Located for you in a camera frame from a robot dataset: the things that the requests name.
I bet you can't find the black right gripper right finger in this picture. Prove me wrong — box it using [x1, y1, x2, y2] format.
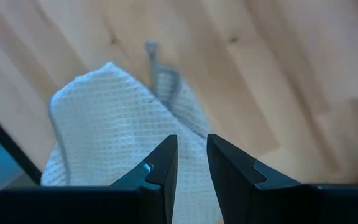
[206, 133, 358, 224]

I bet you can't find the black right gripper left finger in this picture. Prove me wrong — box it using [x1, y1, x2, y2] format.
[0, 134, 179, 224]

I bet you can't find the white waffle towel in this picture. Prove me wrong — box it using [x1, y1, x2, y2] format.
[40, 40, 224, 224]

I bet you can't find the black aluminium table frame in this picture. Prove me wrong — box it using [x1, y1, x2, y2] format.
[0, 102, 43, 186]

